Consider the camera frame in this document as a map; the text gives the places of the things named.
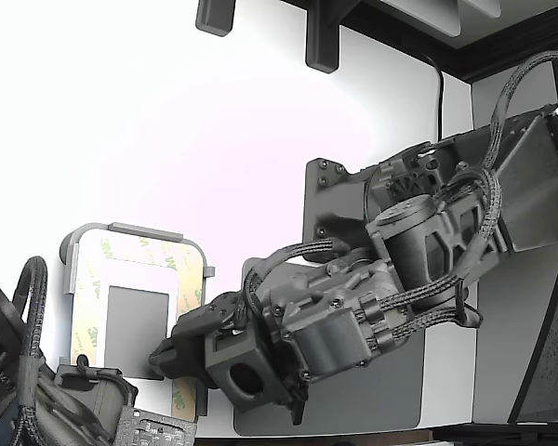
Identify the idle grey gripper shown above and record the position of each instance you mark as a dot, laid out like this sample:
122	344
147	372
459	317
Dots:
97	395

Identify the dark grey printed gripper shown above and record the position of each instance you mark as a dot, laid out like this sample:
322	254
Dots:
325	339

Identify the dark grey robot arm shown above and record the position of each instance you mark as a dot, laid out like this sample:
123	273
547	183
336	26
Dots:
535	186

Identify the idle dark grey robot arm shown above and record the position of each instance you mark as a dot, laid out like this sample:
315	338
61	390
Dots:
0	334

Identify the white panel with grey window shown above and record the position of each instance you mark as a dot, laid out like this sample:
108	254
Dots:
137	276

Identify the grey printed fixture with legs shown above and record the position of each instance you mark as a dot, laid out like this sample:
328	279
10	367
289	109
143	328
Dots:
144	230

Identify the dark grey flat mat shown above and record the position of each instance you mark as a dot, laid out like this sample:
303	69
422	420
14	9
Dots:
376	404

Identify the light grey panel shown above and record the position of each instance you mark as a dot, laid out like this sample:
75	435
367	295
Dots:
483	5
423	14

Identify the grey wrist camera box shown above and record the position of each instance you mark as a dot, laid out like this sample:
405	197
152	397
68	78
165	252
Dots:
246	371

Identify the short dark grey bracket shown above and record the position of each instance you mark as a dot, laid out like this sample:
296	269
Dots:
215	16

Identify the tall dark grey bracket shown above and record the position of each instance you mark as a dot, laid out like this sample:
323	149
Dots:
323	37

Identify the black frame beam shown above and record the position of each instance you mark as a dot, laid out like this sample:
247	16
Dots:
446	51

